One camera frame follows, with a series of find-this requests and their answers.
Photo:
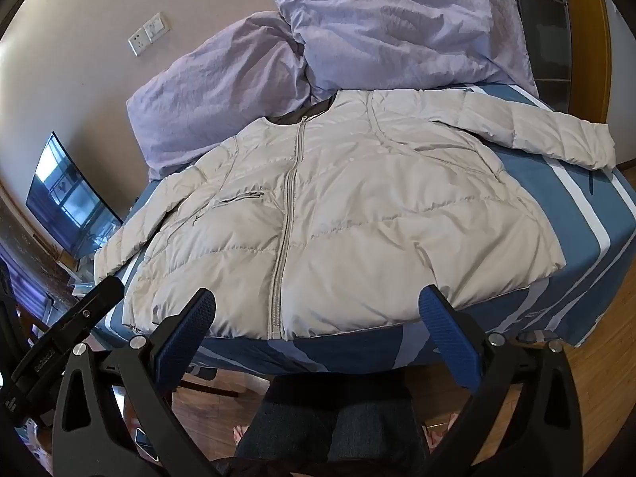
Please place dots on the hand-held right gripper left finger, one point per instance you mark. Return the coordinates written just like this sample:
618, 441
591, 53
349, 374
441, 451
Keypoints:
191, 325

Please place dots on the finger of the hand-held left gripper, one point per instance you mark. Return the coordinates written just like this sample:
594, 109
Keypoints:
94, 305

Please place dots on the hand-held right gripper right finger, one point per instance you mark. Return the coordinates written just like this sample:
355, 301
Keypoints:
447, 333

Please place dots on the beige puffer jacket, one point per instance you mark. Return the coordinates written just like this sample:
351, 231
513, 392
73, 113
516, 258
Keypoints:
348, 208

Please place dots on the black television screen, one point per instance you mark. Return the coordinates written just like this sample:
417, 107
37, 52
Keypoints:
69, 194

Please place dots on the person's legs in dark pants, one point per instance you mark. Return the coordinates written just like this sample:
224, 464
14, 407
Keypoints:
338, 427

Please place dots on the blue white striped bed sheet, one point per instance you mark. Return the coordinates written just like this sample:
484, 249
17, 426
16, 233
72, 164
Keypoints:
556, 218

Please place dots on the lavender pillow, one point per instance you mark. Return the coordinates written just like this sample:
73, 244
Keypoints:
213, 94
397, 35

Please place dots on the white wall socket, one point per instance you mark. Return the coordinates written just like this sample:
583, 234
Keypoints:
138, 42

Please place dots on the white wall switch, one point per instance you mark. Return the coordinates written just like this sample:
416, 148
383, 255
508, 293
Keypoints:
155, 26

